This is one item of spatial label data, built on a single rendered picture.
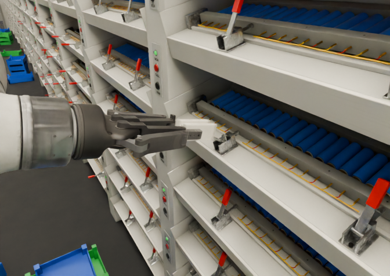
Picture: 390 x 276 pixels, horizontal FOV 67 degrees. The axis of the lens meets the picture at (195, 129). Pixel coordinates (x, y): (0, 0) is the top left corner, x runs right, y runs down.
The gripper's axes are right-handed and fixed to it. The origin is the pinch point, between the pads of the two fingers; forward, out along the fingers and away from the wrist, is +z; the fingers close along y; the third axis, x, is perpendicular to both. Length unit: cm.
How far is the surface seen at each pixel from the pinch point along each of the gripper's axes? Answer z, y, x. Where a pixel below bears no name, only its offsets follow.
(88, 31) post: 4, -88, 6
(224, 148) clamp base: 7.1, 1.0, -3.4
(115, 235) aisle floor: 25, -79, -93
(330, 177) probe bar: 11.3, 19.2, 0.2
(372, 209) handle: 7.3, 26.9, 1.0
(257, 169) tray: 8.5, 8.6, -3.8
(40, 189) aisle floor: -2, -142, -100
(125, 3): 7, -58, 19
